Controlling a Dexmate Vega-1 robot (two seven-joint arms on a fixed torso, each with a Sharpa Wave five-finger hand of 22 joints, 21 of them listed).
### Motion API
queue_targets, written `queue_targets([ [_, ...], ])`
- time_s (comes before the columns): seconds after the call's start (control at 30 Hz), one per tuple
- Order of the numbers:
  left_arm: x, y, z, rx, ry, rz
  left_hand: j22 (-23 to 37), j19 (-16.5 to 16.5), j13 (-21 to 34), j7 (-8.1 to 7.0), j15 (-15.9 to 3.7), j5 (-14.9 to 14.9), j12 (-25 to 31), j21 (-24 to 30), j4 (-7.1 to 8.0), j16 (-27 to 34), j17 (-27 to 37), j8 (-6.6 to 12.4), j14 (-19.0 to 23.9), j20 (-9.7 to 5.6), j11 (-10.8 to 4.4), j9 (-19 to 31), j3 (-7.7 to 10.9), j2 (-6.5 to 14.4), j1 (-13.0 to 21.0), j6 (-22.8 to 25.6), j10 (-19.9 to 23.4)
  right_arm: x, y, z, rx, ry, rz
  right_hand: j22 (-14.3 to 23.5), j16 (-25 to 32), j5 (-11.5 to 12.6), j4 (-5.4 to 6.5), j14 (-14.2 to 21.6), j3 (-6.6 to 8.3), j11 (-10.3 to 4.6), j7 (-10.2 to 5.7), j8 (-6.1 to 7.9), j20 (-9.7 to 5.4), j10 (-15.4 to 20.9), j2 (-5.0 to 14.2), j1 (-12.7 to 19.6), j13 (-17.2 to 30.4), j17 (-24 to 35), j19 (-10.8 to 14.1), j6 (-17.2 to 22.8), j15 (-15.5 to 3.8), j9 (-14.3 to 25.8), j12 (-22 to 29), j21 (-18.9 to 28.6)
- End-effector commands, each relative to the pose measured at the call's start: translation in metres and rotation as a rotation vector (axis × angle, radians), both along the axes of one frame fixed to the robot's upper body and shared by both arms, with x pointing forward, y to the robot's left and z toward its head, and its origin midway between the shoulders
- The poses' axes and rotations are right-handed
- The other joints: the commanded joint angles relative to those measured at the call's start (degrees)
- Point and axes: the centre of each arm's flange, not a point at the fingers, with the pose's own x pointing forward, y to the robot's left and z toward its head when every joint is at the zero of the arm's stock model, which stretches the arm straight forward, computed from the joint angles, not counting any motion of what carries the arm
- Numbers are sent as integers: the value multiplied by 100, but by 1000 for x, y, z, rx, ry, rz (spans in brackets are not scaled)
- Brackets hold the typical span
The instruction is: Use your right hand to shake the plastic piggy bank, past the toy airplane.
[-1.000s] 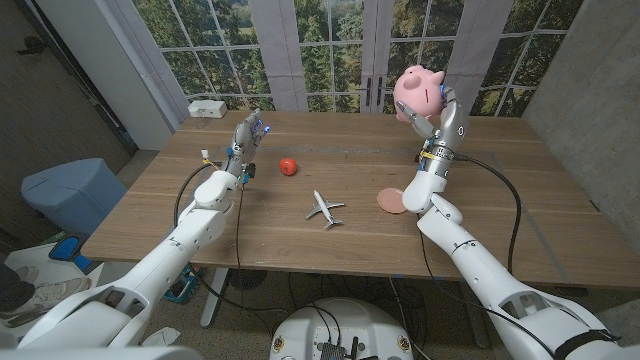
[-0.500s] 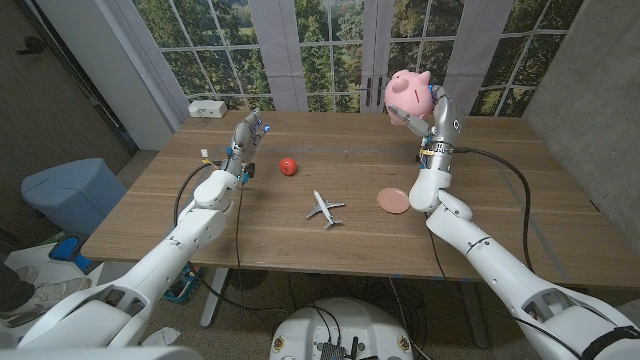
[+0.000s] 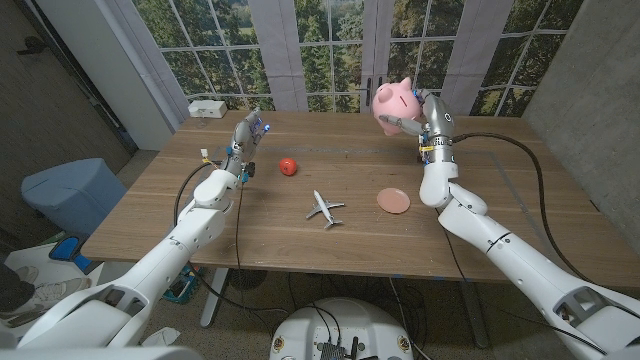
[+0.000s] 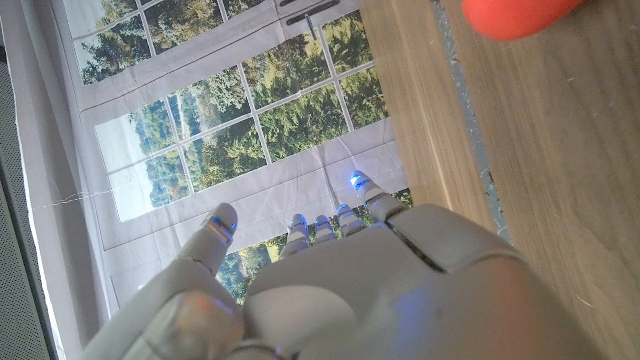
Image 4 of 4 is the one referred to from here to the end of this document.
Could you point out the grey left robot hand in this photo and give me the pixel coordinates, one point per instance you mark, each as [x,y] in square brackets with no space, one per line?
[380,295]

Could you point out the red toy tomato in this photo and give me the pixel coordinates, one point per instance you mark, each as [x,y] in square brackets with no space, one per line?
[515,17]

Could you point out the grey tape outline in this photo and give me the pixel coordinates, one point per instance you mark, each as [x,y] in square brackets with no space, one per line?
[470,125]

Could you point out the printed window backdrop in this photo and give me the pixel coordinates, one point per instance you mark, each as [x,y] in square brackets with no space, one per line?
[220,125]

